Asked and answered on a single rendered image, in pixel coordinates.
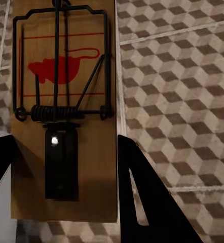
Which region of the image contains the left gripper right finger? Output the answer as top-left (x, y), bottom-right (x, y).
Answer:
top-left (117, 135), bottom-right (203, 243)

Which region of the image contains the mousetrap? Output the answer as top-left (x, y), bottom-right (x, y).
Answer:
top-left (11, 0), bottom-right (118, 223)

